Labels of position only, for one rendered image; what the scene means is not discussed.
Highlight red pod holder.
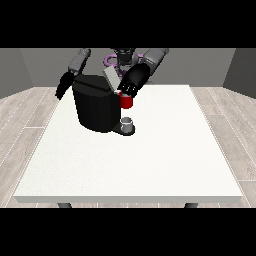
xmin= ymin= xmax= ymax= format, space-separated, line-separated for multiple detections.
xmin=119 ymin=93 xmax=134 ymax=110

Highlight pale grey machine lid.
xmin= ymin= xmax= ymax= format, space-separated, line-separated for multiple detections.
xmin=102 ymin=65 xmax=122 ymax=91

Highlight small grey cup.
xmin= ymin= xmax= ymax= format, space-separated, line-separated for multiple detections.
xmin=119 ymin=116 xmax=135 ymax=134

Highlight black coffee machine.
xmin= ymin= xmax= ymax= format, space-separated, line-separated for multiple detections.
xmin=71 ymin=74 xmax=136 ymax=136

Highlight grey robot trunk purple rings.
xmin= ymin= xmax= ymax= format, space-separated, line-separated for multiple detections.
xmin=103 ymin=48 xmax=146 ymax=75

